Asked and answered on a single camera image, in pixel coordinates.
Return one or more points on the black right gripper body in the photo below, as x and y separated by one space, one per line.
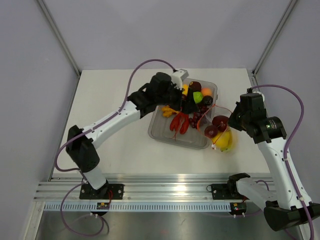
238 119

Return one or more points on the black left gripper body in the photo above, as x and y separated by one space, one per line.
180 104

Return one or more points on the red apple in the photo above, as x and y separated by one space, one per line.
221 121

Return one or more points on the clear zip bag orange zipper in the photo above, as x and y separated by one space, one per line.
213 111

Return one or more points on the yellow lemon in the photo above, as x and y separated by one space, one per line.
221 140

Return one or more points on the dark red round fruit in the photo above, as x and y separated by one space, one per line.
211 131

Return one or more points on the yellow banana bunch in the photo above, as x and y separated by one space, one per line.
226 150

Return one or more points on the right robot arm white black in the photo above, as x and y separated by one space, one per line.
290 205

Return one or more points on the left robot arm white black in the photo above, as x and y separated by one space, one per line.
82 143

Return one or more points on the clear plastic food bin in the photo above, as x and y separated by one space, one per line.
159 129

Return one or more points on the red crayfish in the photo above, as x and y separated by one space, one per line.
179 124

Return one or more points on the light green wrinkled fruit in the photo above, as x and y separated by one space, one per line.
197 97

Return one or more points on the yellow ginger root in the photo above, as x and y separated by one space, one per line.
167 111

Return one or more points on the dark red fruit at edge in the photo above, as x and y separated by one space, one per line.
195 86

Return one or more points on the dark red grape bunch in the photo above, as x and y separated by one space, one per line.
198 118

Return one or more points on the black shiny fruit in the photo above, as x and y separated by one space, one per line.
207 100

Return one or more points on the orange peach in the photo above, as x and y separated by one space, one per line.
206 92

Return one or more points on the aluminium mounting rail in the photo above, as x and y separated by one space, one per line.
138 188

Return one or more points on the right aluminium frame post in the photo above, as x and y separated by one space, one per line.
292 4

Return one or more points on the aluminium frame post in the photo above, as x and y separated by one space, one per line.
292 4
58 35

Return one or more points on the left aluminium frame post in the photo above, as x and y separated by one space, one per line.
58 35

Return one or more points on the white slotted cable duct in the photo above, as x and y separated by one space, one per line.
219 207

